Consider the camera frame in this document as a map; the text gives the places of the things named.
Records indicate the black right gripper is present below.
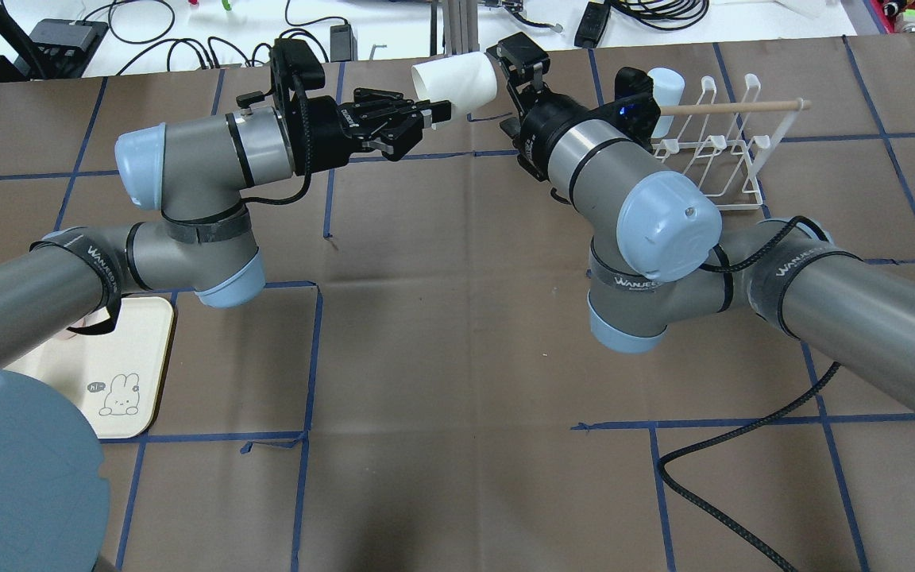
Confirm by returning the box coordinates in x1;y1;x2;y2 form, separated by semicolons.
487;33;589;179

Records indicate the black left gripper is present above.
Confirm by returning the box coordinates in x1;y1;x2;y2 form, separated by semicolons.
295;87;453;172

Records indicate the pale green ikea cup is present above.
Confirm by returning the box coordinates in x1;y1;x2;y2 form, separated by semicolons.
411;52;497;116

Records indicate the light blue ikea cup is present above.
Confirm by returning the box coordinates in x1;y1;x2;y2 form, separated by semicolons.
647;68;685;140

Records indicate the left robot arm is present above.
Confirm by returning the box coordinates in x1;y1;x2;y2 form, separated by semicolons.
0;84;454;571

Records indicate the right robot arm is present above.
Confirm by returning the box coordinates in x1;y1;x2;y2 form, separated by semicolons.
488;33;915;412

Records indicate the black power adapter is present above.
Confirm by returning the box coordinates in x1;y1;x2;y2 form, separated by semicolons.
573;1;611;48

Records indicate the cream plastic tray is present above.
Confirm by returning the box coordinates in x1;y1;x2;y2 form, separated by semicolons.
6;296;175;439

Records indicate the aluminium frame post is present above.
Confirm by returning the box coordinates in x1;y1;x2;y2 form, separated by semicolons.
442;0;481;56

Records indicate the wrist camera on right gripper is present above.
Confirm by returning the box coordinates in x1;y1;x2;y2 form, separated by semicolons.
612;68;662;149

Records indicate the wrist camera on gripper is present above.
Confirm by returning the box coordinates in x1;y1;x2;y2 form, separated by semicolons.
235;37;326;114
612;68;662;149

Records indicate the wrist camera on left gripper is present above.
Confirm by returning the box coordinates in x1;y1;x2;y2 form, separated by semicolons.
235;37;326;114

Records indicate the white wire cup rack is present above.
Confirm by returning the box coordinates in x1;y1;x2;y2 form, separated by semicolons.
651;73;813;211

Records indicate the coiled black cable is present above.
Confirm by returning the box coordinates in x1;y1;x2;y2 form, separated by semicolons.
658;361;844;572

